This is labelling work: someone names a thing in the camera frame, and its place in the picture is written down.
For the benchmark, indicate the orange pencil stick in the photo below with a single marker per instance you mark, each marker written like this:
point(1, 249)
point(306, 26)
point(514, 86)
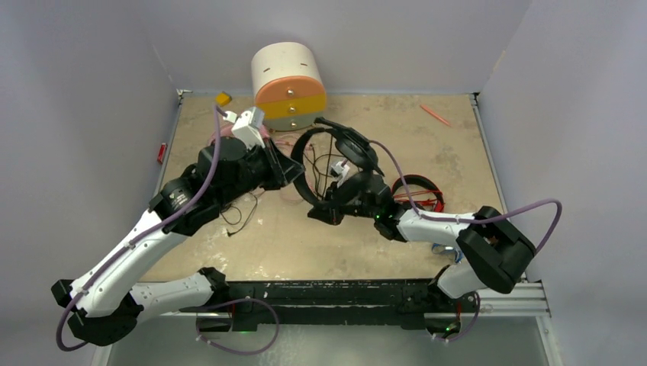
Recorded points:
point(435, 115)

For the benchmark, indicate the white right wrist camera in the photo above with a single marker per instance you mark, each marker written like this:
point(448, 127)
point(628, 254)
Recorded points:
point(339, 171)

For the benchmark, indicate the small yellow block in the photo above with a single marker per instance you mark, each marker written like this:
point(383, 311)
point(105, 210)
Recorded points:
point(223, 99)

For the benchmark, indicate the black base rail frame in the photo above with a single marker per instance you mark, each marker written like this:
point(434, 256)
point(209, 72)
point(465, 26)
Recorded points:
point(409, 303)

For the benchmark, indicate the cream orange yellow drawer box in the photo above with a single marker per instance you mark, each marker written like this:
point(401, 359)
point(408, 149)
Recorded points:
point(287, 86)

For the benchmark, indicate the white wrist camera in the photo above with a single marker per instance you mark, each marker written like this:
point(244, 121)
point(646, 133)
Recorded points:
point(246, 126)
point(339, 171)

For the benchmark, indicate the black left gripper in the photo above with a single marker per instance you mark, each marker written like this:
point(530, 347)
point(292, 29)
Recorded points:
point(281, 168)

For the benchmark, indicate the small red clip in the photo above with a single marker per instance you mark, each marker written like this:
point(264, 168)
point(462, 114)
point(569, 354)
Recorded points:
point(161, 155)

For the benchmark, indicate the red black headphones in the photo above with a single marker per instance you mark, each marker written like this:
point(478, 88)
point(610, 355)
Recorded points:
point(427, 196)

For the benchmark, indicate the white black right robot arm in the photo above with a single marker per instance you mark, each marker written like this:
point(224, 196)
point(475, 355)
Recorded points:
point(495, 252)

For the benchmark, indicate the pink headphones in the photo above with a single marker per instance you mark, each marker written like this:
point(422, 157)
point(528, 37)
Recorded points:
point(285, 140)

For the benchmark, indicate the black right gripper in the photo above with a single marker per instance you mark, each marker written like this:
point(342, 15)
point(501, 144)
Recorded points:
point(329, 210)

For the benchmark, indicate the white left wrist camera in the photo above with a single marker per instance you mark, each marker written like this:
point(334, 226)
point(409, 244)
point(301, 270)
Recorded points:
point(246, 126)

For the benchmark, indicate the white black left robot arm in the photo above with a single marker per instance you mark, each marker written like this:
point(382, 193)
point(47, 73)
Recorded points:
point(108, 302)

